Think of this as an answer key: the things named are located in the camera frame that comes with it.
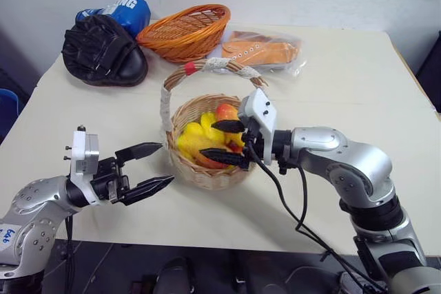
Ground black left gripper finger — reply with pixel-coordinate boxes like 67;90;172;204
114;142;165;173
120;175;176;207

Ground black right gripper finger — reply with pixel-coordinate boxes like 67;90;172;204
210;119;247;134
198;147;252;171

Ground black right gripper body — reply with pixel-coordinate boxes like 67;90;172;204
240;114;267;171

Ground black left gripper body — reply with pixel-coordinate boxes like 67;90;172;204
90;156;132;204

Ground orange wicker basket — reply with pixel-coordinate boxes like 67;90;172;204
135;3;232;65

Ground red yellow toy peach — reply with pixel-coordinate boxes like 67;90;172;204
214;102;240;123

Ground orange red toy fruit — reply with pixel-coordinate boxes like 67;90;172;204
195;151;236;171

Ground yellow toy fruit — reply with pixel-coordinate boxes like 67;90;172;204
176;112;246;161

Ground orange shoe in plastic bag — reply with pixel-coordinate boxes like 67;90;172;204
205;30;308;78

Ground dark rounded shape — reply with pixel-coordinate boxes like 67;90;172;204
156;256;196;294
285;265;344;294

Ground black leather boxing pad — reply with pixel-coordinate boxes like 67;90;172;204
61;14;150;87

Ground blue plastic object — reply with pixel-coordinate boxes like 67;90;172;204
0;87;20;138

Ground natural wicker basket with handle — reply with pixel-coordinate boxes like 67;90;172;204
158;57;269;192

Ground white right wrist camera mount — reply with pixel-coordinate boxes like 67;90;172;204
239;87;278;165

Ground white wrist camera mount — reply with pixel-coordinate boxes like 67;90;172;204
63;123;104;205
239;87;278;165

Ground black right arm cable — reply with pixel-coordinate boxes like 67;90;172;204
246;137;390;291

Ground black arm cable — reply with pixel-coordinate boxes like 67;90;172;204
246;137;390;291
64;213;76;268

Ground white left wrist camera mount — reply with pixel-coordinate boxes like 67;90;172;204
63;123;104;205

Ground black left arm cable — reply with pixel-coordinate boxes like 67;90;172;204
64;213;76;268

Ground blue drawstring bag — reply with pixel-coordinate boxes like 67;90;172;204
74;0;152;39

